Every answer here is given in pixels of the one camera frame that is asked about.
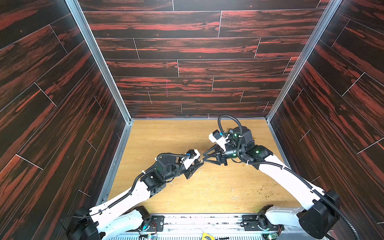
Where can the aluminium corner post right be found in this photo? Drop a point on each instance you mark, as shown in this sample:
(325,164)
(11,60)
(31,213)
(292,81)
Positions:
(319,29)

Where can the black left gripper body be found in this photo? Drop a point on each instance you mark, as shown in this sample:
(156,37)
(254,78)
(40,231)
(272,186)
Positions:
(188,171)

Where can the aluminium corner post left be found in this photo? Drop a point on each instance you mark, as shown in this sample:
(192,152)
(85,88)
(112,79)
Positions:
(91,42)

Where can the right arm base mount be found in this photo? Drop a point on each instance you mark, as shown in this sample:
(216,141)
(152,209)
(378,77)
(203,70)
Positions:
(259,222)

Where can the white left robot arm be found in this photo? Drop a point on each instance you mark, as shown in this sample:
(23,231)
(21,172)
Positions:
(119,215)

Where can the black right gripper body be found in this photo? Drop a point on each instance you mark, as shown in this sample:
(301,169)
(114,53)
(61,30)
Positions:
(222,157)

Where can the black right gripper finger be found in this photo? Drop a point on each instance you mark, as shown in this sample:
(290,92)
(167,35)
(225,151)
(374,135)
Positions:
(213,152)
(219,161)

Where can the aluminium corner post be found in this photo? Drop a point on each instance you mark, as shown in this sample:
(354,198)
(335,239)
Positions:
(319,29)
(91,42)

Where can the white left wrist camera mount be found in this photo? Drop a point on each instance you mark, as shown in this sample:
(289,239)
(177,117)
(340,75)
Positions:
(192,155)

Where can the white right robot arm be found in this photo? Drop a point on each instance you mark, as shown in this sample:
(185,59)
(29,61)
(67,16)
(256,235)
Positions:
(316,214)

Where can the yellow tool at front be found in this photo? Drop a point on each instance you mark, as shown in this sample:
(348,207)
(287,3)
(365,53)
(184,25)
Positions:
(206,236)

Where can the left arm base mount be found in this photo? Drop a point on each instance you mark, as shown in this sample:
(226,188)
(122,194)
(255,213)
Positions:
(149,222)

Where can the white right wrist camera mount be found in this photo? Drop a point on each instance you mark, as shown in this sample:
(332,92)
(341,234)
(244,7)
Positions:
(218,138)

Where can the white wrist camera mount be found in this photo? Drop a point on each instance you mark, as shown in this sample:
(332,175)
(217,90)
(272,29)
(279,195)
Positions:
(218,138)
(192,155)

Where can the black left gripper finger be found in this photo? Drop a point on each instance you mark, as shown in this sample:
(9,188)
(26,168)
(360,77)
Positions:
(191,170)
(197,164)

